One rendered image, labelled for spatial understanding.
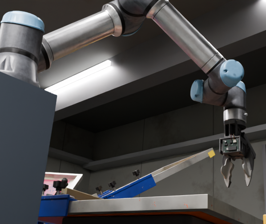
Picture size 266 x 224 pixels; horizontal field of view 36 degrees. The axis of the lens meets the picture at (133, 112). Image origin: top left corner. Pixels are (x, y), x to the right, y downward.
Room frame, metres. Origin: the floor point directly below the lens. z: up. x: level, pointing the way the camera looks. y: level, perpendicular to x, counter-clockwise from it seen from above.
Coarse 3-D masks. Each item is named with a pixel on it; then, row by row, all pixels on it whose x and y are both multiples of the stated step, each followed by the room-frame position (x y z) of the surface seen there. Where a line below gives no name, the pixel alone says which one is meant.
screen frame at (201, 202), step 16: (80, 208) 1.32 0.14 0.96; (96, 208) 1.28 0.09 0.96; (112, 208) 1.25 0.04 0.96; (128, 208) 1.21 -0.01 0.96; (144, 208) 1.18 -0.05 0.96; (160, 208) 1.15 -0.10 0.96; (176, 208) 1.12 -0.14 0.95; (192, 208) 1.09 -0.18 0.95; (208, 208) 1.07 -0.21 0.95; (224, 208) 1.16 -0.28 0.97
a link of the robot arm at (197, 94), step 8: (200, 80) 1.23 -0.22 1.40; (192, 88) 1.27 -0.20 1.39; (200, 88) 1.23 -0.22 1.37; (208, 88) 1.20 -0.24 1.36; (192, 96) 1.27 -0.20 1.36; (200, 96) 1.24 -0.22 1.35; (208, 96) 1.23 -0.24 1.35; (216, 96) 1.22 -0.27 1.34; (224, 96) 1.25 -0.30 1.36; (216, 104) 1.28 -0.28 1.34
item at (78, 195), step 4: (68, 188) 1.48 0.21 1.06; (64, 192) 1.49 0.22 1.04; (68, 192) 1.49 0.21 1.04; (72, 192) 1.50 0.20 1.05; (76, 192) 1.52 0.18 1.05; (80, 192) 1.54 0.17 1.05; (76, 196) 1.52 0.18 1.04; (80, 196) 1.54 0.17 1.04; (84, 196) 1.56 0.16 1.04; (88, 196) 1.58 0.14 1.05; (92, 196) 1.59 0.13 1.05; (96, 196) 1.62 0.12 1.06
